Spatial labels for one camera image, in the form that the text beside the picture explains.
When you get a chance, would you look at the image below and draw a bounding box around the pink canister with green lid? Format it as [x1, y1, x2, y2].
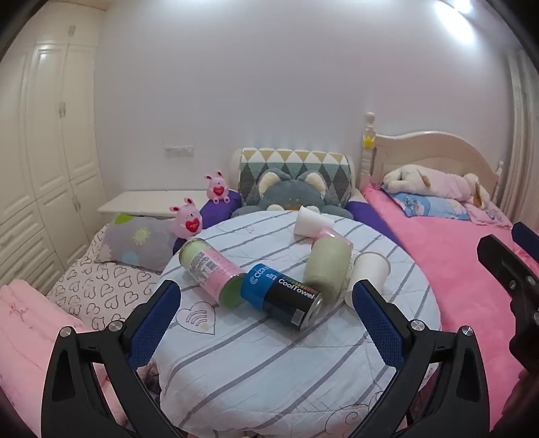
[179, 238, 247, 306]

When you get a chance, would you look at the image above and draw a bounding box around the white paper cup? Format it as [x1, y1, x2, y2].
[344, 252, 391, 308]
[294, 206, 336, 237]

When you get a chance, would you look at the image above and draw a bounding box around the pink cartoon pillow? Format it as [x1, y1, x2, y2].
[462, 197, 513, 228]

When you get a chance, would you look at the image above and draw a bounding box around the pink fleece blanket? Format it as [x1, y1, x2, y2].
[361, 184, 539, 426]

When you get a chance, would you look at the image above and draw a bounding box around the white and pink plush dog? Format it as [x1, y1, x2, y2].
[381, 164, 492, 208]

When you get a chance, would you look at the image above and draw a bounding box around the white nightstand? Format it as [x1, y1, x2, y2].
[97, 190, 210, 220]

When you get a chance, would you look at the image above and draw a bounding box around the pink bunny plush toy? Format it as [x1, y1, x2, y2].
[169, 197, 204, 240]
[204, 171, 230, 205]

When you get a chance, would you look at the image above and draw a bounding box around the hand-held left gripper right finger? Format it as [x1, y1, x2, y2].
[349, 279, 502, 438]

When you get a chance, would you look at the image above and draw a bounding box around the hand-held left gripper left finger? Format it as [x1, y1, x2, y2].
[36, 279, 194, 438]

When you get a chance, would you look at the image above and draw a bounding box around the grey cat plush cushion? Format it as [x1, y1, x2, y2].
[231, 168, 354, 220]

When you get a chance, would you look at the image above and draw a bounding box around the white wardrobe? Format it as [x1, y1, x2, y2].
[0, 24, 106, 296]

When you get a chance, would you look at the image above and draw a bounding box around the grey flower print pillow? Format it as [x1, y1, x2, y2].
[100, 213, 180, 273]

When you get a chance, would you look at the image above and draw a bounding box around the cream curtain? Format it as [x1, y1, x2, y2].
[502, 45, 539, 225]

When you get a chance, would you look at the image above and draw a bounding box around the purple bolster pillow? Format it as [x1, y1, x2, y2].
[172, 189, 243, 254]
[346, 199, 393, 237]

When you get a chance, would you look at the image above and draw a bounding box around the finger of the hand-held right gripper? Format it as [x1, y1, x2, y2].
[512, 222, 539, 264]
[477, 234, 539, 373]

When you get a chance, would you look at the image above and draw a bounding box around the pink folded quilt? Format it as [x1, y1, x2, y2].
[0, 278, 161, 438]

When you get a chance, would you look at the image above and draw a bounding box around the green canister with pink end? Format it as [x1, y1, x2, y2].
[304, 227, 353, 305]

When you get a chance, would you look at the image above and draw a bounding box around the blue and black canister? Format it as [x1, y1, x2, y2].
[240, 263, 324, 332]

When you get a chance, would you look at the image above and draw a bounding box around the triangle patterned headboard cushion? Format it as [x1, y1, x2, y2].
[237, 147, 353, 207]

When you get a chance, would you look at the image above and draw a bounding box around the blue cartoon pillow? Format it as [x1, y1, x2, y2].
[389, 191, 471, 221]

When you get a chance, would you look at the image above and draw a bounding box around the cream wooden bed headboard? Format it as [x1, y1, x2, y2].
[361, 112, 505, 204]

